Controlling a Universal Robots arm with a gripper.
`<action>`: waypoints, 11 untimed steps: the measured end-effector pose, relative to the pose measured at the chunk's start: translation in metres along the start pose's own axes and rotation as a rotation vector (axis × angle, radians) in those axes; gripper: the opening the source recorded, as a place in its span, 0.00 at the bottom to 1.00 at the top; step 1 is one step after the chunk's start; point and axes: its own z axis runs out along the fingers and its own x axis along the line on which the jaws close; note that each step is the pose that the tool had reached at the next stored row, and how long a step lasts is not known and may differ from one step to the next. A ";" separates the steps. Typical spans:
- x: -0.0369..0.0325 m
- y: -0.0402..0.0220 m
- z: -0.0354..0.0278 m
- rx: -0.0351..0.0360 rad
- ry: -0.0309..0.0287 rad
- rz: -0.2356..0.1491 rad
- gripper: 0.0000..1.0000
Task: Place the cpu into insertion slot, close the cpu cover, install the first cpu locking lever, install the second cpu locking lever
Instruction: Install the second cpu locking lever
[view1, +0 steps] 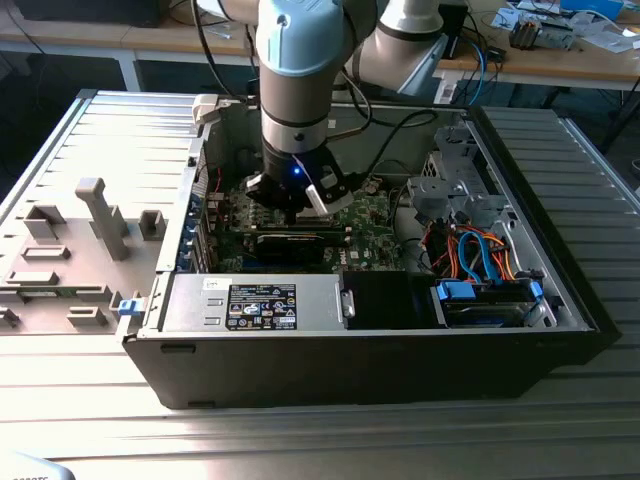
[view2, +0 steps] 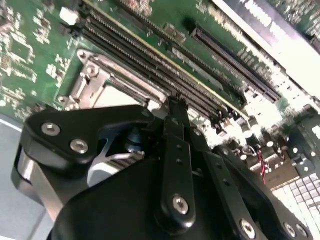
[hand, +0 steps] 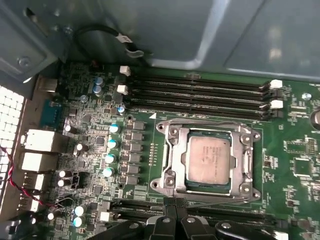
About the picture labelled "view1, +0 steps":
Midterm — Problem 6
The grey metal device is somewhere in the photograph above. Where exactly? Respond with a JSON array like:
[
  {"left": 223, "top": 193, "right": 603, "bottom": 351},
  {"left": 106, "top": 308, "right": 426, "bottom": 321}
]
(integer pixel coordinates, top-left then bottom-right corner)
[{"left": 537, "top": 19, "right": 576, "bottom": 51}]

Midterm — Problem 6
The green RAM stick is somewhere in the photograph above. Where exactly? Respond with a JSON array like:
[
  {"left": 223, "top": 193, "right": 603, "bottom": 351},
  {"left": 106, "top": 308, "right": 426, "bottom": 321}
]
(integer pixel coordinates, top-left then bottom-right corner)
[{"left": 22, "top": 287, "right": 79, "bottom": 301}]

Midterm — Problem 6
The black PC case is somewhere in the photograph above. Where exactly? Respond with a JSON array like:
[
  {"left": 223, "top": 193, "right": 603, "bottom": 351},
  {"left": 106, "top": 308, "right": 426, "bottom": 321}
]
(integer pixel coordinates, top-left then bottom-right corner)
[{"left": 122, "top": 92, "right": 621, "bottom": 411}]

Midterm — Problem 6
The blue card retention latch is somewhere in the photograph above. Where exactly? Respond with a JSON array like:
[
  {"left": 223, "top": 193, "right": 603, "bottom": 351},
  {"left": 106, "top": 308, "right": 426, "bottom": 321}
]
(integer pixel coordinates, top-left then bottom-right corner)
[{"left": 182, "top": 194, "right": 201, "bottom": 269}]

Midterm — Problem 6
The blue box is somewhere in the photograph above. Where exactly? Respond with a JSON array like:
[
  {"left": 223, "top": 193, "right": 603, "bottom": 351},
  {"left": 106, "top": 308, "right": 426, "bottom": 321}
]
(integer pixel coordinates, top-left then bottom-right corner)
[{"left": 559, "top": 0, "right": 626, "bottom": 19}]

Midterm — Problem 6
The blue wire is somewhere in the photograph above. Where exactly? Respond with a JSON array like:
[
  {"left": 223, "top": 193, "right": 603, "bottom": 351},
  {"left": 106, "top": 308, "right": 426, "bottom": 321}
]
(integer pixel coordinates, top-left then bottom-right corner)
[{"left": 457, "top": 228, "right": 504, "bottom": 285}]

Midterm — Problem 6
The grey power supply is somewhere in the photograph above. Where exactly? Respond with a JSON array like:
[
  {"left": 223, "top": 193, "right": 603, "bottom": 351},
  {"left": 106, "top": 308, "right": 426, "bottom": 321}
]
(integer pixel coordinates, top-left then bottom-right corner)
[{"left": 159, "top": 273, "right": 346, "bottom": 334}]

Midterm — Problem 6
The black graphics card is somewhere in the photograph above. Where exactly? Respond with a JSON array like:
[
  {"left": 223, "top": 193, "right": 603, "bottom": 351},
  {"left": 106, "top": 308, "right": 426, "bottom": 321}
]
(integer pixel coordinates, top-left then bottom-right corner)
[{"left": 254, "top": 230, "right": 326, "bottom": 266}]

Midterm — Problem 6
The pale slanted panel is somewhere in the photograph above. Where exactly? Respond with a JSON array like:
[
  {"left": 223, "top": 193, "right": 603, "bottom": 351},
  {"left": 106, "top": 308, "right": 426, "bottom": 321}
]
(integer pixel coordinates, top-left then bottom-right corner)
[{"left": 397, "top": 35, "right": 449, "bottom": 97}]

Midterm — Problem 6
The orange wire bundle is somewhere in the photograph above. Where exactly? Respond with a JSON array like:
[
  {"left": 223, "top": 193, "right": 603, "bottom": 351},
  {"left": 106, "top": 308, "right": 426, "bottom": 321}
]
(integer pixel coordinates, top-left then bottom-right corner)
[{"left": 447, "top": 224, "right": 519, "bottom": 281}]

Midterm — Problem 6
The beige case latch handle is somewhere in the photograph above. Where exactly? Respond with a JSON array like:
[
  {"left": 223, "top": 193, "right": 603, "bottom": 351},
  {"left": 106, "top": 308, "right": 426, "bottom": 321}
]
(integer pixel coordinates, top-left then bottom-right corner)
[{"left": 192, "top": 93, "right": 221, "bottom": 124}]

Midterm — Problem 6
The hard disk in blue carrier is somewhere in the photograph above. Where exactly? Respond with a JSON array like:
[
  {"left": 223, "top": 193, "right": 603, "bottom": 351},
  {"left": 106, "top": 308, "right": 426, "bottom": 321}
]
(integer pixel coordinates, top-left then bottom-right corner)
[{"left": 432, "top": 279, "right": 545, "bottom": 329}]

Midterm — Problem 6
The green motherboard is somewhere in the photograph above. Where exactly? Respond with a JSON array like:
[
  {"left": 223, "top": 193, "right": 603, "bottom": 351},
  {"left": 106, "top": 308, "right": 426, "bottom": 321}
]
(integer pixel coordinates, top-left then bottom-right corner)
[{"left": 214, "top": 172, "right": 406, "bottom": 274}]

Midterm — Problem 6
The pale grey device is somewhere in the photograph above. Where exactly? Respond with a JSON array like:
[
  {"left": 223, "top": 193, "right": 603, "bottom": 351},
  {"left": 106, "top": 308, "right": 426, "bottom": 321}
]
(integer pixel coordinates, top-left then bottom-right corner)
[{"left": 0, "top": 451, "right": 76, "bottom": 480}]

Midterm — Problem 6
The grey parts rack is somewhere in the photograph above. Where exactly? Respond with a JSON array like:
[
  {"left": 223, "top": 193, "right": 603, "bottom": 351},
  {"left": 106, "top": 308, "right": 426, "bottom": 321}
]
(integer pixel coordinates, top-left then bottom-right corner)
[{"left": 0, "top": 177, "right": 169, "bottom": 337}]

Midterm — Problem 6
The wooden desk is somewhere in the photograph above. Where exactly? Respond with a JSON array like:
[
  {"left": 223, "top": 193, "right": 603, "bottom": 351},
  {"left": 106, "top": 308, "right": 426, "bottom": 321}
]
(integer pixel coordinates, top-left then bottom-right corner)
[
  {"left": 433, "top": 19, "right": 640, "bottom": 92},
  {"left": 0, "top": 9, "right": 261, "bottom": 91}
]

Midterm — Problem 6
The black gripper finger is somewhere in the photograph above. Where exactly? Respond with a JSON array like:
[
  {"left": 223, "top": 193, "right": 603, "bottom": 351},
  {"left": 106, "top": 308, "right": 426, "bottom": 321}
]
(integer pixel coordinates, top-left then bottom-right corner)
[{"left": 244, "top": 173, "right": 301, "bottom": 227}]

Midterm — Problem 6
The black heat sink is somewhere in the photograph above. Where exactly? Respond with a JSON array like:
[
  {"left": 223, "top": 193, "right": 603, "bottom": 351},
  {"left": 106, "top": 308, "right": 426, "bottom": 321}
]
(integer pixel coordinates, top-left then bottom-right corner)
[{"left": 508, "top": 14, "right": 541, "bottom": 51}]

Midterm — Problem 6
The metal drive cage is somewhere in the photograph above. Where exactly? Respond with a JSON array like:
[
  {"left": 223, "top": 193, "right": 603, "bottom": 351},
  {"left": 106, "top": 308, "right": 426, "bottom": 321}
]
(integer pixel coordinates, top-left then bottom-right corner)
[{"left": 405, "top": 124, "right": 509, "bottom": 229}]

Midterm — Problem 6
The black monitor stand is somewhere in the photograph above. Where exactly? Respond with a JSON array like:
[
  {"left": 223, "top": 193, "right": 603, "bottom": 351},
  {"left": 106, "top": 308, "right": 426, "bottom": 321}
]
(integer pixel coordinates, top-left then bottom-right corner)
[{"left": 442, "top": 2, "right": 471, "bottom": 61}]

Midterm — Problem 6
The black plastic shroud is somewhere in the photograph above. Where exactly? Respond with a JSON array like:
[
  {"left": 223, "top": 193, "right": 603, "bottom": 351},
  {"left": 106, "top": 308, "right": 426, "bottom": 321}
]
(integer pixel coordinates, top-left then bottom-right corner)
[{"left": 342, "top": 269, "right": 417, "bottom": 331}]

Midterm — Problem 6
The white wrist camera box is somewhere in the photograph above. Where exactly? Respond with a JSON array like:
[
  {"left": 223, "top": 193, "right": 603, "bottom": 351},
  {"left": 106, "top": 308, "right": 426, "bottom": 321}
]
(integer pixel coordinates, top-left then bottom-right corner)
[{"left": 304, "top": 167, "right": 352, "bottom": 217}]

